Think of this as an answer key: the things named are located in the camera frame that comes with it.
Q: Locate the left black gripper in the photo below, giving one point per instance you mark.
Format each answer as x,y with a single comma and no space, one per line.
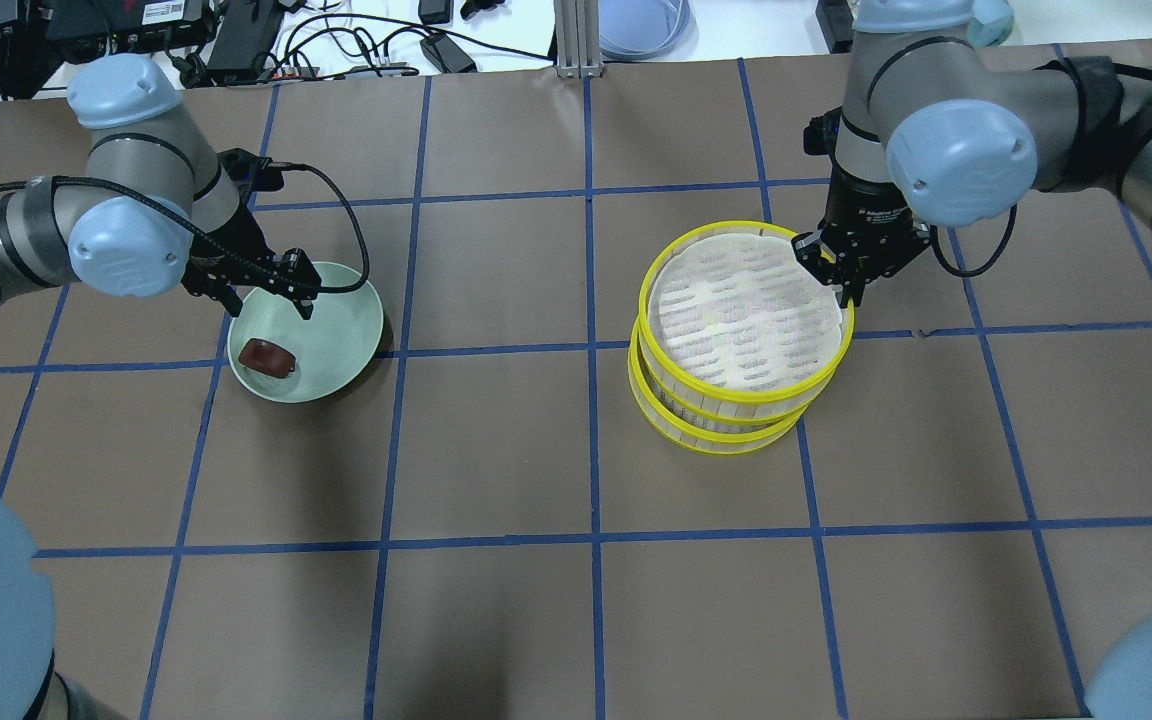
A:
239,246

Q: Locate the dark red bun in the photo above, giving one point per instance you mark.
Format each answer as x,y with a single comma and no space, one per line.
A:
266,358

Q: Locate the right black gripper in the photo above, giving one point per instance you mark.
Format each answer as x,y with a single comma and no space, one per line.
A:
870,208

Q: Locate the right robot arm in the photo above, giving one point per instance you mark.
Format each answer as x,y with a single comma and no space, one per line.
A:
927,138

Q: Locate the black power adapter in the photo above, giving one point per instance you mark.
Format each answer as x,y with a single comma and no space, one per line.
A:
445,55

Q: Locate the yellow rimmed steamer basket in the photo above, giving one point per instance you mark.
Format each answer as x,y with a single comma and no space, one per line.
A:
693,431

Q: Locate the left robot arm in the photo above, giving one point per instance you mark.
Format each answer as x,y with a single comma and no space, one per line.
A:
154,209

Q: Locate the aluminium frame post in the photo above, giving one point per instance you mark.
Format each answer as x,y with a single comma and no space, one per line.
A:
578,49

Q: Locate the green bowl with sponges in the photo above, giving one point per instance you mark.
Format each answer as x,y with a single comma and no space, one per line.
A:
991,23

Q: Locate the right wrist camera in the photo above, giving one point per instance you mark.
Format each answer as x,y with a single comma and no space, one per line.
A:
820,136

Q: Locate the mint green plate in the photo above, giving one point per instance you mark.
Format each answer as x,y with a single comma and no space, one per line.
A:
332,348

